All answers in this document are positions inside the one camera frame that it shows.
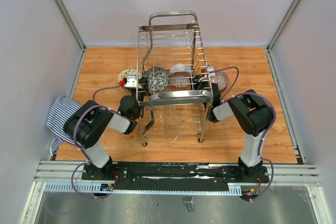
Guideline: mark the blue striped cloth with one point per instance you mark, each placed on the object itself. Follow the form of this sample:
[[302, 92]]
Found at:
[[61, 110]]

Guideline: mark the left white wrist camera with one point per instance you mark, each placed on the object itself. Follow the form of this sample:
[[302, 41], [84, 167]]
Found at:
[[131, 82]]

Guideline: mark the silver wire dish rack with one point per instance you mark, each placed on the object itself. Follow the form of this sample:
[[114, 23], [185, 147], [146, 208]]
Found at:
[[170, 38]]

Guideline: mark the grey slotted cable duct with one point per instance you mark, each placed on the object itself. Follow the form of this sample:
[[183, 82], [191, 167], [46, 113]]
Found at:
[[104, 188]]

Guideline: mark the black leaf coral bowl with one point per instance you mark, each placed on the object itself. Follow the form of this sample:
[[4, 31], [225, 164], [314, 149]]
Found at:
[[157, 78]]

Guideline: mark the plain white bowl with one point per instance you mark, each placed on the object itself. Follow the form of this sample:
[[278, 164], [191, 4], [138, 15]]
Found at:
[[180, 67]]

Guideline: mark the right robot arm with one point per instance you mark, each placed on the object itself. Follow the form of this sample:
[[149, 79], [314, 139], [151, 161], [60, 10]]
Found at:
[[255, 115]]

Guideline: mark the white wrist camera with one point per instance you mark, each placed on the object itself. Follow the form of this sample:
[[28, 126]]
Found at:
[[131, 82], [210, 73]]

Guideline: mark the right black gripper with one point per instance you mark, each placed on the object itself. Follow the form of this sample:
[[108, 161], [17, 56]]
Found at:
[[195, 82]]

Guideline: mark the red ikat pattern bowl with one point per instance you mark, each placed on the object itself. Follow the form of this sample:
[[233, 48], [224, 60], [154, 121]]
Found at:
[[221, 79]]

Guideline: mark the red geometric pattern bowl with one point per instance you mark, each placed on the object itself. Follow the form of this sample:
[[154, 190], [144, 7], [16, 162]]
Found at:
[[179, 78]]

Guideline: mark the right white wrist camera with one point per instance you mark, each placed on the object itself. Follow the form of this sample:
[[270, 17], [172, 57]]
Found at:
[[210, 73]]

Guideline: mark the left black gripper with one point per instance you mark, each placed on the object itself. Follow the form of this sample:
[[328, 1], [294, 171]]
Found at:
[[144, 86]]

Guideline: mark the yellow rim leaf bowl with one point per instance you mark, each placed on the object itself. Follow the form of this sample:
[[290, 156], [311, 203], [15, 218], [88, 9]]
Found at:
[[128, 72]]

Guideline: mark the aluminium frame rail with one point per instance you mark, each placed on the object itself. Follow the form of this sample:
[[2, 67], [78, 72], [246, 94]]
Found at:
[[64, 13]]

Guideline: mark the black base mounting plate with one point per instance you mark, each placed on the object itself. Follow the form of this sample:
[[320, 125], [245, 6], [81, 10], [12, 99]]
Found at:
[[176, 175]]

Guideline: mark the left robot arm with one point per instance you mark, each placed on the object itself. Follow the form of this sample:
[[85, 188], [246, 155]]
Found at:
[[87, 124]]

